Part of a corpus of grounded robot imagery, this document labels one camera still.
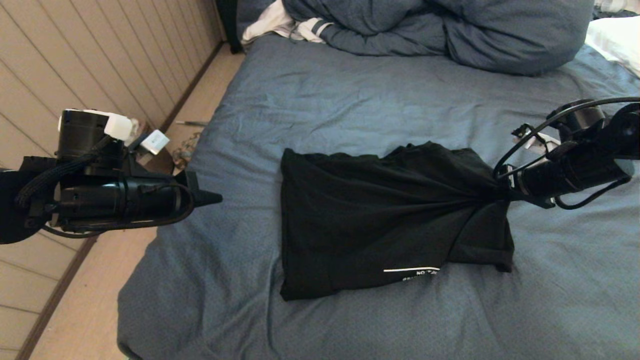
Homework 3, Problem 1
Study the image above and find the black printed t-shirt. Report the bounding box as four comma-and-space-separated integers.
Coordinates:
279, 141, 516, 302

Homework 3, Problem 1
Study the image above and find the multicolour patterned cloth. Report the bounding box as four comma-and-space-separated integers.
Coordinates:
171, 132, 202, 169

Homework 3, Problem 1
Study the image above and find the brown trash bin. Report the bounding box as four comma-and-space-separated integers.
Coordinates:
131, 120, 175, 176

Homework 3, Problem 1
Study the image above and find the white pillow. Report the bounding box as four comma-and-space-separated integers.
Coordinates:
585, 17, 640, 80

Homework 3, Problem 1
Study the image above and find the blue crumpled duvet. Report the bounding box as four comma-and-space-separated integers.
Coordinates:
237, 0, 594, 77

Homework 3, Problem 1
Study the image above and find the white striped garment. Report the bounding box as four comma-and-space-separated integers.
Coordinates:
241, 0, 333, 46

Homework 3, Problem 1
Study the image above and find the blue bed sheet mattress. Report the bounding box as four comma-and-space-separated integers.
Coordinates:
116, 32, 640, 360

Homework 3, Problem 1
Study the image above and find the thin black cable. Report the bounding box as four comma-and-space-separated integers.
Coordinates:
554, 175, 633, 211
42, 182, 195, 238

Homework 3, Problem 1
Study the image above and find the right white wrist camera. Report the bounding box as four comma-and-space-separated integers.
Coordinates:
511, 124, 562, 153

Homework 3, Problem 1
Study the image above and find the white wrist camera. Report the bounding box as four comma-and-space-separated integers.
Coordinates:
140, 130, 171, 156
511, 124, 562, 153

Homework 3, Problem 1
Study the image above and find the thick black arched cable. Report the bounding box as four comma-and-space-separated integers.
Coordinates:
492, 96, 640, 182

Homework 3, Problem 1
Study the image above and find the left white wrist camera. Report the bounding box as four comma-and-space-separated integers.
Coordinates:
140, 130, 171, 156

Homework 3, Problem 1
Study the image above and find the black braided cable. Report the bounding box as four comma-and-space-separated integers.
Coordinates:
16, 136, 113, 208

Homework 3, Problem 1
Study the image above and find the black bed headboard post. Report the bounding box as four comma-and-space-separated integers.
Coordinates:
215, 0, 244, 55

